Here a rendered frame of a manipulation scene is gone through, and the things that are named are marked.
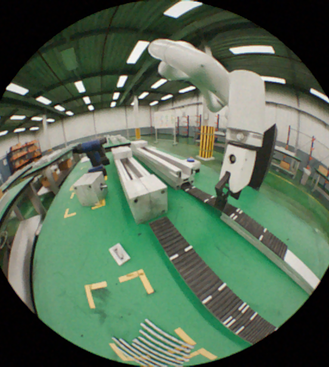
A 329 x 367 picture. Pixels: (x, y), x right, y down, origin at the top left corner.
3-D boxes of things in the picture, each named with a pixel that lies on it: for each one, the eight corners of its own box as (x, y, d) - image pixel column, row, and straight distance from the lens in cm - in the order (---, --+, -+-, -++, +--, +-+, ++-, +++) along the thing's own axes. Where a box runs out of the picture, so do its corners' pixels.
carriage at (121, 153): (133, 160, 65) (132, 149, 64) (115, 164, 64) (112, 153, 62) (128, 155, 80) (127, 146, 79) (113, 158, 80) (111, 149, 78)
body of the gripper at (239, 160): (252, 144, 21) (236, 198, 25) (263, 145, 31) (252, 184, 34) (218, 136, 25) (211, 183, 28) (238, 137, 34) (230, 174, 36)
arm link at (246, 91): (231, 128, 33) (222, 127, 24) (232, 83, 36) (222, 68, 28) (261, 135, 32) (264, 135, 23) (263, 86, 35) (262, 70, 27)
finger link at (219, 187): (221, 177, 21) (217, 199, 24) (239, 165, 27) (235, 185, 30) (216, 174, 22) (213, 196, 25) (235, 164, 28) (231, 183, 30)
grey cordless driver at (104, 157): (111, 164, 88) (106, 136, 85) (87, 171, 88) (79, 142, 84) (109, 162, 96) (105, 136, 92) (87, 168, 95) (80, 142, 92)
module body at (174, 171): (194, 183, 49) (195, 166, 45) (175, 190, 43) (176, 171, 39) (140, 151, 116) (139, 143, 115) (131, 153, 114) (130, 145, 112)
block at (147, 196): (174, 210, 34) (174, 184, 29) (137, 224, 32) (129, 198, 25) (161, 195, 40) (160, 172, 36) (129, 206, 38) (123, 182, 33)
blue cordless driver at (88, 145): (109, 175, 67) (101, 138, 63) (78, 186, 68) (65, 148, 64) (107, 171, 74) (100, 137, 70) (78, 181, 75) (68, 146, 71)
